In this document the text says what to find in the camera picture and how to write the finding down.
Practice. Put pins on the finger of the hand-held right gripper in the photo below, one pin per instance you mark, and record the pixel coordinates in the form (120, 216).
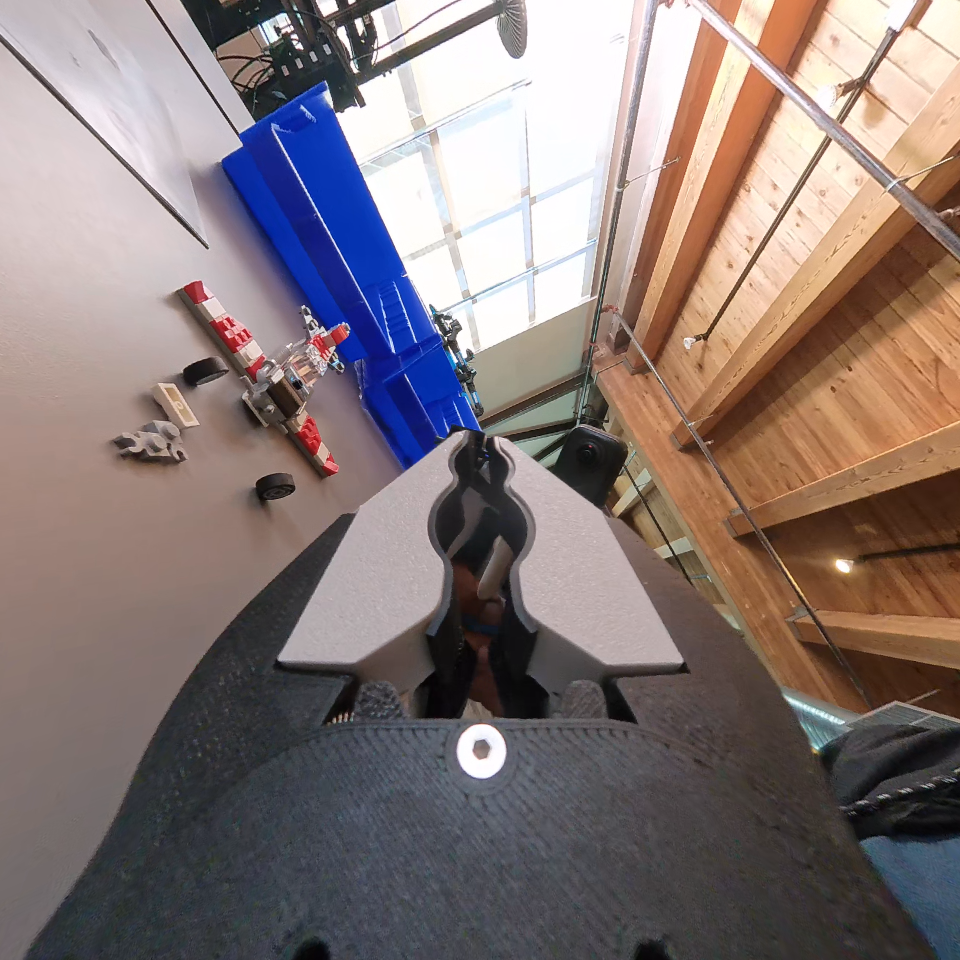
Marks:
(498, 563)

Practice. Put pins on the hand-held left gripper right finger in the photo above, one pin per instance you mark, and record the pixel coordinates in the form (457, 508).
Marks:
(593, 600)

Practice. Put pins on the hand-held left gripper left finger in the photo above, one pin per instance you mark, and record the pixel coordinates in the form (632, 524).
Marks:
(368, 600)

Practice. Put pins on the black wheel with grey axle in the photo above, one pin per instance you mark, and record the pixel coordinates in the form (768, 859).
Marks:
(480, 458)

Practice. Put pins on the red white toy brick airplane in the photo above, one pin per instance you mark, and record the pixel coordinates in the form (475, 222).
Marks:
(278, 383)

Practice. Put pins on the grey desk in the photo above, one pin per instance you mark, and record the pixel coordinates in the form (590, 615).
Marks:
(105, 600)

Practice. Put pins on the person's right hand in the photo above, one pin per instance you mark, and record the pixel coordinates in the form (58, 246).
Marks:
(480, 645)

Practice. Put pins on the small black toy wheel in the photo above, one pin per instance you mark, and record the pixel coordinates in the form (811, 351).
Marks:
(275, 486)
(206, 369)

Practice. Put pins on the blue plastic bin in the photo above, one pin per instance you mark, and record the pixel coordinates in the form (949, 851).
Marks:
(330, 225)
(428, 383)

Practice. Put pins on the small grey toy brick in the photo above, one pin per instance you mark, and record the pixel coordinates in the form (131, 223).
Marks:
(150, 441)

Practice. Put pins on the small beige toy brick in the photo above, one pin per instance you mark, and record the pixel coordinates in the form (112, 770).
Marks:
(176, 404)

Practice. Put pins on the person's black jacket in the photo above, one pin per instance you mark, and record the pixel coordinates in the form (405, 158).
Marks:
(900, 780)

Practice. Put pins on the person's legs in jeans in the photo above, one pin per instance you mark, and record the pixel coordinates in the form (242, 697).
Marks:
(923, 900)

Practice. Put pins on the white instruction booklet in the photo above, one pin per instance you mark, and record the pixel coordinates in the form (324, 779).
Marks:
(90, 90)

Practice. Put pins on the black camera tripod rig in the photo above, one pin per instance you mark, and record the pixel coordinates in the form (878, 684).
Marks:
(455, 342)

